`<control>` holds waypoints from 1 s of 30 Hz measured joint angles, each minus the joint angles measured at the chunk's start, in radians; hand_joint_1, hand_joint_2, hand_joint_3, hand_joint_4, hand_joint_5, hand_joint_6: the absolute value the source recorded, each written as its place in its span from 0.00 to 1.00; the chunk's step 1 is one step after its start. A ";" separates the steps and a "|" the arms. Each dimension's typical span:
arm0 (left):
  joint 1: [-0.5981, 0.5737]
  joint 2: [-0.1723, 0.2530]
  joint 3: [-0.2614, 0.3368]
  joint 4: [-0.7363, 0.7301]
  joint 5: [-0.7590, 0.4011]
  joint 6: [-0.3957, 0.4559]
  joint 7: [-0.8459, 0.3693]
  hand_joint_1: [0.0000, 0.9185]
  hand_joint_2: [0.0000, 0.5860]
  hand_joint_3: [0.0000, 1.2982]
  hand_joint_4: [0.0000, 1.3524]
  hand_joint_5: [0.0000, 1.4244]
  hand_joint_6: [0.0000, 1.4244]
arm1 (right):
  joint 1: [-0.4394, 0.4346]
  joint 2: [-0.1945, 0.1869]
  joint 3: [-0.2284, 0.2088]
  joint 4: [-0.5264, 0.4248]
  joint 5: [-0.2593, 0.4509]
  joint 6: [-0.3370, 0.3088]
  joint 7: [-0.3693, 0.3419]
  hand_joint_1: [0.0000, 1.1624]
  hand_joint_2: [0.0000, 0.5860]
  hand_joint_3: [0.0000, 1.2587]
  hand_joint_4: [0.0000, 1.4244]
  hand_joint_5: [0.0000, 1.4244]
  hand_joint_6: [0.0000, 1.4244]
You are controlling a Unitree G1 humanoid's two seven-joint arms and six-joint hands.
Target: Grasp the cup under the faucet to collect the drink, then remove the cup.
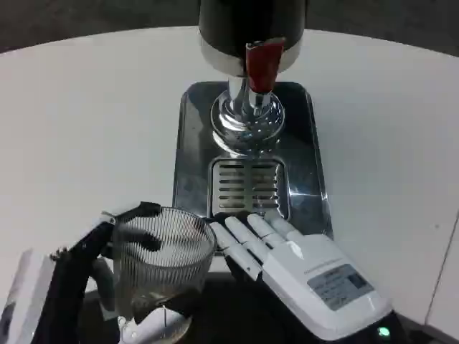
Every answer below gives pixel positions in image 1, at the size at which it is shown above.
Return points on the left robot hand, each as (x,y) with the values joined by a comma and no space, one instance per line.
(68,279)

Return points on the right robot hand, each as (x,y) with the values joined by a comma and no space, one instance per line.
(322,283)

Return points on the clear ribbed glass cup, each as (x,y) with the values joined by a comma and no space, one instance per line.
(161,276)

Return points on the black robot torso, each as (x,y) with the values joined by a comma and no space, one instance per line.
(236,315)

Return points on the slotted steel tray grid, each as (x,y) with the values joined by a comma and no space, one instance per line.
(247,186)

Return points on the steel drip tray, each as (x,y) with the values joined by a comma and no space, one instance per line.
(305,150)

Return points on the black steel drink dispenser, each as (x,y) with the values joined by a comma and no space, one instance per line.
(233,25)

